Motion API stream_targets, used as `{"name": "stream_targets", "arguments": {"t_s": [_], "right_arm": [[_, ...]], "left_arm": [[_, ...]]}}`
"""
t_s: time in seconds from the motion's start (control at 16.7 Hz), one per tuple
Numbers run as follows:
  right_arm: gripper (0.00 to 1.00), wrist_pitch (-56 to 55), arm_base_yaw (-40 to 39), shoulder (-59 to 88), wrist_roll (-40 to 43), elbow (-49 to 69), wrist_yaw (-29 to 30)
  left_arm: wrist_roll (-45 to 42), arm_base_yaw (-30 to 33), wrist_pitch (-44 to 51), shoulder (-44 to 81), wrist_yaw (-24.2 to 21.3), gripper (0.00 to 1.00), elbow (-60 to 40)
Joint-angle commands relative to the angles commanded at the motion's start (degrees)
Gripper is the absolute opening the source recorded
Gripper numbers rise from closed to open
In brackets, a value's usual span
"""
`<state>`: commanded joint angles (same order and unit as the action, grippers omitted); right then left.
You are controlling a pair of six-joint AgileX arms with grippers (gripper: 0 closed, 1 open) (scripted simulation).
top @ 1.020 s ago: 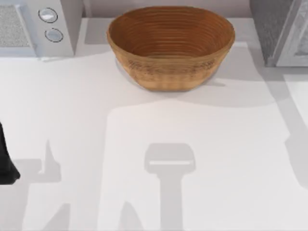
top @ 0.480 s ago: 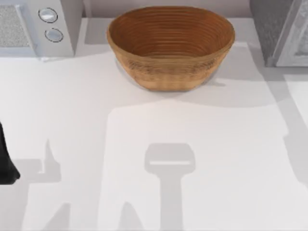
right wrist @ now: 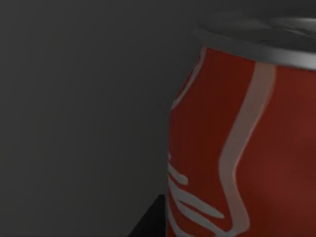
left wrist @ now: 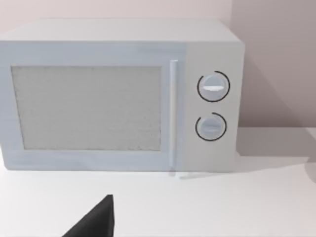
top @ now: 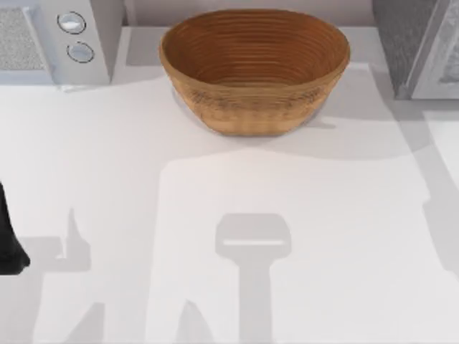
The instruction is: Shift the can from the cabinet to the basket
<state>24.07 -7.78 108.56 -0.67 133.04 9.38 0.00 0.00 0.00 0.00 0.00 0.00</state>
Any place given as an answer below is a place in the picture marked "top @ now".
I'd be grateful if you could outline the brown woven basket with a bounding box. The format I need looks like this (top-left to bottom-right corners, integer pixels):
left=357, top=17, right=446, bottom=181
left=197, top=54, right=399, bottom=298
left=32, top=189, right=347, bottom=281
left=159, top=8, right=351, bottom=138

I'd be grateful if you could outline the grey microwave knob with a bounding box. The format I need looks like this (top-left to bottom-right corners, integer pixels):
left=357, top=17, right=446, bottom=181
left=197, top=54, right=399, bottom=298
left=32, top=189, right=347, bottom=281
left=66, top=40, right=95, bottom=64
left=56, top=11, right=87, bottom=35

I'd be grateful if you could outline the pale microwave oven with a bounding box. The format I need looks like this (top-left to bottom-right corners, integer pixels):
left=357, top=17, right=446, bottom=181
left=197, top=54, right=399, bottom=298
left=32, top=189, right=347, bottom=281
left=0, top=0, right=126, bottom=87

